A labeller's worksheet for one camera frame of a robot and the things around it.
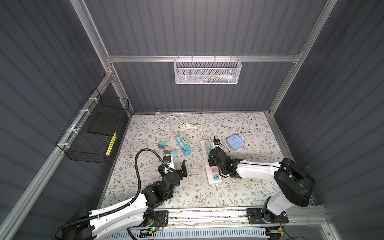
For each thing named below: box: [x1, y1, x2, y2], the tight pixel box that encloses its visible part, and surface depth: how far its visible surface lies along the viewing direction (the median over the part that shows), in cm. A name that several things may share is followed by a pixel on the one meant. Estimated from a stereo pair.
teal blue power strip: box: [175, 135, 192, 157], surface depth 98 cm
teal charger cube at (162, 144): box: [158, 141, 167, 149], surface depth 101 cm
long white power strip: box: [200, 139, 222, 185], surface depth 86 cm
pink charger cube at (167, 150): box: [163, 144, 172, 154], surface depth 101 cm
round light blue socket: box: [227, 134, 245, 150], surface depth 103 cm
